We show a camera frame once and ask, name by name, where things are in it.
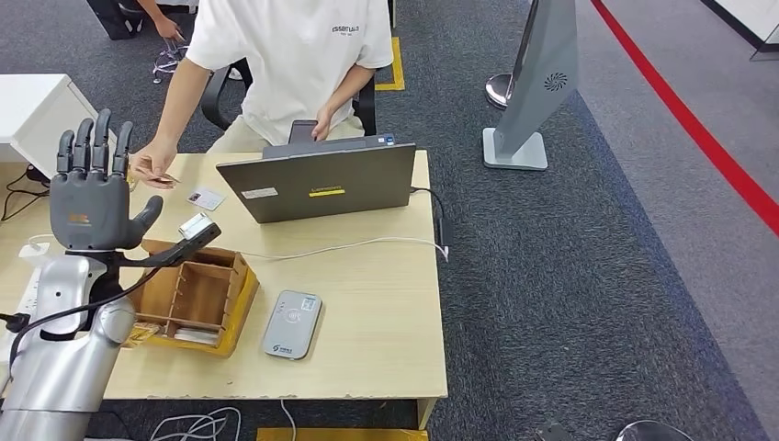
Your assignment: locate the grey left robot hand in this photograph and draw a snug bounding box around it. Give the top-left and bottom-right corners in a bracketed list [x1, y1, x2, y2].
[50, 109, 164, 252]

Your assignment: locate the person's right hand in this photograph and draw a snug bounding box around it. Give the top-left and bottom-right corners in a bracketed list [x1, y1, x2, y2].
[129, 138, 182, 190]

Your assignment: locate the person's left hand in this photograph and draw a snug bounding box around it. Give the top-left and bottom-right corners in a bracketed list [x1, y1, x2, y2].
[311, 107, 334, 142]

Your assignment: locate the black smartphone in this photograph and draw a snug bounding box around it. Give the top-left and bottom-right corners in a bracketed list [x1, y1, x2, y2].
[288, 119, 319, 145]

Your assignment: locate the white ID card with photo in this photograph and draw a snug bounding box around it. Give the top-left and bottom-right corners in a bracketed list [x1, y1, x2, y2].
[186, 188, 227, 212]

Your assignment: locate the person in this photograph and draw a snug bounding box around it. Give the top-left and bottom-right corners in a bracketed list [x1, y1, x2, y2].
[134, 0, 199, 42]
[129, 0, 395, 190]

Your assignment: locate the wooden card organizer box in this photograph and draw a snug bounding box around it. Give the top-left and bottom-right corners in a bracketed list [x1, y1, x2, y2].
[128, 239, 260, 359]

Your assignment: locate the grey white card reader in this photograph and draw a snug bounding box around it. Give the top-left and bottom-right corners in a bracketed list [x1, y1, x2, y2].
[261, 289, 323, 361]

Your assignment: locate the grey laptop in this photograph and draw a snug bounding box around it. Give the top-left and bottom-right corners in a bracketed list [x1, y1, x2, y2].
[216, 133, 418, 224]

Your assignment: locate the white charger plug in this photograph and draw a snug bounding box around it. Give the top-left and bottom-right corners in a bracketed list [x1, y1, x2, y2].
[17, 233, 56, 261]

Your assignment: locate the yellow floor tape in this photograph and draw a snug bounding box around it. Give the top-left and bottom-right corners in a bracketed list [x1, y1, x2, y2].
[375, 35, 406, 93]
[255, 428, 430, 441]

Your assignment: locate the chrome stool base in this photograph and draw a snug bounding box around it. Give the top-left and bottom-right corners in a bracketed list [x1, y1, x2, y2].
[152, 37, 190, 85]

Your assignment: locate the white power strip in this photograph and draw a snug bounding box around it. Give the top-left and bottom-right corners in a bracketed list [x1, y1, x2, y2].
[0, 266, 44, 390]

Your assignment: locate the white desk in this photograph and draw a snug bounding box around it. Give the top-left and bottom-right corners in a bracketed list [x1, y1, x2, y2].
[0, 73, 117, 177]

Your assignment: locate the black power plug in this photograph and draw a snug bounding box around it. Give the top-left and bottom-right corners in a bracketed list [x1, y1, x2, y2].
[0, 311, 30, 334]

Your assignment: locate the black bag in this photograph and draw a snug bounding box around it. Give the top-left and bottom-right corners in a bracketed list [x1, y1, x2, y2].
[85, 0, 145, 40]

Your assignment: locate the chrome stanchion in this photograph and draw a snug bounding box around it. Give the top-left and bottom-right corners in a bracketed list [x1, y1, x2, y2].
[484, 0, 541, 111]

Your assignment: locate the grey standing kiosk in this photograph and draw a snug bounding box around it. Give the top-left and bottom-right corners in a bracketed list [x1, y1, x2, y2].
[481, 0, 581, 172]

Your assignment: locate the red floor tape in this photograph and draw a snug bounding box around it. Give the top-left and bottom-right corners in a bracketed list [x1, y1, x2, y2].
[590, 0, 779, 237]

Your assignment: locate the chrome stanchion base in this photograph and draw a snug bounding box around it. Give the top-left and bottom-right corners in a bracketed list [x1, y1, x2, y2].
[615, 420, 695, 441]

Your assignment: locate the white partition panel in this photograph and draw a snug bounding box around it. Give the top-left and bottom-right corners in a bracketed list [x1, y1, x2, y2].
[699, 0, 779, 64]

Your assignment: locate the tangle of black cables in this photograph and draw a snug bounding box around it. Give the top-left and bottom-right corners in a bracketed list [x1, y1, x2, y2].
[0, 165, 55, 223]

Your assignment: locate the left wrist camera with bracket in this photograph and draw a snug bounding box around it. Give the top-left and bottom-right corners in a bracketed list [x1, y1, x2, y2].
[121, 212, 222, 269]

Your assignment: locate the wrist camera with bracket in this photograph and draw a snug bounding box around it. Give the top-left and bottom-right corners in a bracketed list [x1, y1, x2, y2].
[121, 212, 222, 269]
[535, 424, 576, 441]

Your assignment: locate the long white cable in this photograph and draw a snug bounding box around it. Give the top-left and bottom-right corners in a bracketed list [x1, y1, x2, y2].
[240, 235, 450, 263]

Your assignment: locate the black laptop power cable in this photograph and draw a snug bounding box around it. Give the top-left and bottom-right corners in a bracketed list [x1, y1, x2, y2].
[411, 187, 455, 248]

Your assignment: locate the bundle of white cables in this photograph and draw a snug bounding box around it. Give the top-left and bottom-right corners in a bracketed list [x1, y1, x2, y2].
[149, 406, 243, 441]

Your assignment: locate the thin white hanging cable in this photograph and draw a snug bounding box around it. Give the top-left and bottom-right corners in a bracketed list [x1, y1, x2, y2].
[279, 400, 299, 441]

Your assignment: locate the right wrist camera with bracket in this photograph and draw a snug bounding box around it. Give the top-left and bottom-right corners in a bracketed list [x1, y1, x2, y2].
[535, 424, 576, 441]

